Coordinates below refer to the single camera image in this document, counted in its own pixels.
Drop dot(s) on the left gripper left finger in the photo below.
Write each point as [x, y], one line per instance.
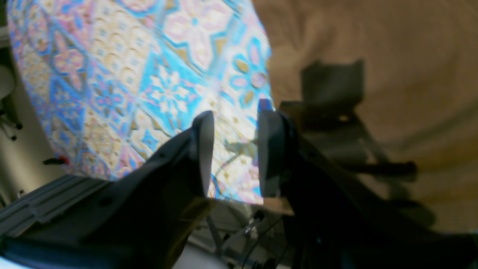
[79, 222]

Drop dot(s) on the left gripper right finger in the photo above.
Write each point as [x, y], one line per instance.
[340, 224]

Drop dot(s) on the brown t-shirt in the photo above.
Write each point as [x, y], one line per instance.
[387, 90]

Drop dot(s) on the patterned tablecloth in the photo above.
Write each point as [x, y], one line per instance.
[112, 80]

